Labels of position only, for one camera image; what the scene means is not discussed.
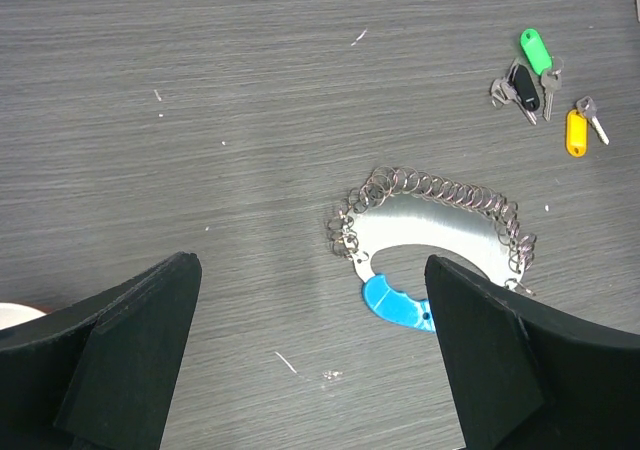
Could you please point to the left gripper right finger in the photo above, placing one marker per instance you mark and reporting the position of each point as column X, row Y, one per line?
column 524, row 375

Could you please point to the metal keyring holder blue handle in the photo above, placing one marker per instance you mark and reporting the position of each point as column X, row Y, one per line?
column 401, row 206

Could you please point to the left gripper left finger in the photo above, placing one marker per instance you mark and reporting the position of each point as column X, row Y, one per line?
column 101, row 373

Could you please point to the black tagged key bunch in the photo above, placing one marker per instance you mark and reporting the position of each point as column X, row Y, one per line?
column 517, row 87

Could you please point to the green tagged key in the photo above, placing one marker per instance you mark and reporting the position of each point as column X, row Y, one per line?
column 547, row 67

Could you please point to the yellow tagged key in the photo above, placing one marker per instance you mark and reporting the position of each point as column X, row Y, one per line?
column 578, row 120

